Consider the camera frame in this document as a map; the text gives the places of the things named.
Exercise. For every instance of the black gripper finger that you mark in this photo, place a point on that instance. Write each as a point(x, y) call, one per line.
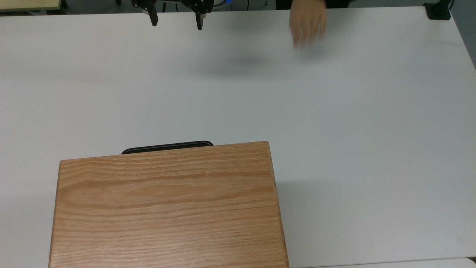
point(153, 18)
point(200, 21)

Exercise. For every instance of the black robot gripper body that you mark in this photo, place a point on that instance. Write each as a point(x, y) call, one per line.
point(174, 1)

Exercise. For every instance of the oak wooden drawer cabinet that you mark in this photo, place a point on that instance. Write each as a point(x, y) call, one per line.
point(167, 208)

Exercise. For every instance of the person's bare hand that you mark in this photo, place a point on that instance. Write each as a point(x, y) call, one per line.
point(308, 20)

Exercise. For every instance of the light wooden desk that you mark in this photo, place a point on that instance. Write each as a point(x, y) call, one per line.
point(26, 3)

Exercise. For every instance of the black clamp camera mount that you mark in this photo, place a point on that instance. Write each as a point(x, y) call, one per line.
point(437, 12)

